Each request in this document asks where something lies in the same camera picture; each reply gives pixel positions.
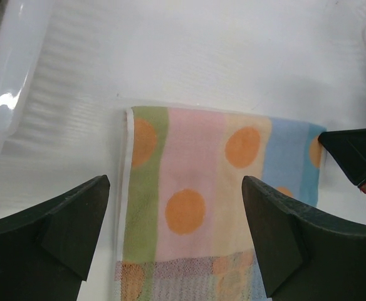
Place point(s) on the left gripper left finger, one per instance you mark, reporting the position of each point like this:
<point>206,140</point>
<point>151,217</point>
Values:
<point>46,251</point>

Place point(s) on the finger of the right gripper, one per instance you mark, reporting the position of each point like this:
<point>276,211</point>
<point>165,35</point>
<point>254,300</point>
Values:
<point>348,149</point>

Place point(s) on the orange and blue spotted towel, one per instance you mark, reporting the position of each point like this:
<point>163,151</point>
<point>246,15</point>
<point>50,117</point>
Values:
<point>182,232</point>

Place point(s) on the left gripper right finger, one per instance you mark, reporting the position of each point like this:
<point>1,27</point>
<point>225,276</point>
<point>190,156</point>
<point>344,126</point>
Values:
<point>304,253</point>

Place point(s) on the left white plastic basket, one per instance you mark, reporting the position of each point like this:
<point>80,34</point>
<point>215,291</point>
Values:
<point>23,25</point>

